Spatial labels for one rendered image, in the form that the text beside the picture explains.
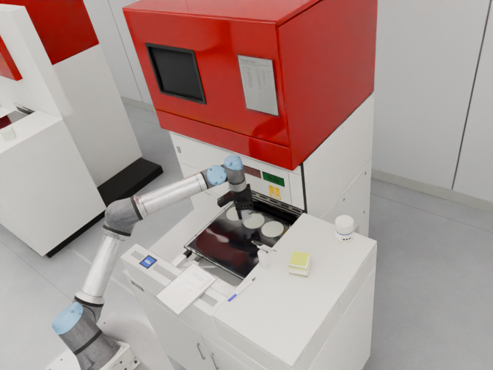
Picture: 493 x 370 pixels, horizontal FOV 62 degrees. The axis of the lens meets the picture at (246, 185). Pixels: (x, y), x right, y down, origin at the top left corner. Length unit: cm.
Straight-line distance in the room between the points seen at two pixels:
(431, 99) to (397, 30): 51
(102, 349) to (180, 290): 34
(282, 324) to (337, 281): 26
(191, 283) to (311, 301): 47
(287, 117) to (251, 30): 33
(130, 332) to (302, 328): 72
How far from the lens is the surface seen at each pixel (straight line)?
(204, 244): 189
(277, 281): 160
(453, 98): 300
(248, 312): 154
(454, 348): 264
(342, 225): 165
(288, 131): 155
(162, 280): 173
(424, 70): 297
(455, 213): 334
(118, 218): 157
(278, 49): 141
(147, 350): 174
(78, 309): 164
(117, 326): 185
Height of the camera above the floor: 222
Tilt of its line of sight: 38 degrees down
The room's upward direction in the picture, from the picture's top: 11 degrees counter-clockwise
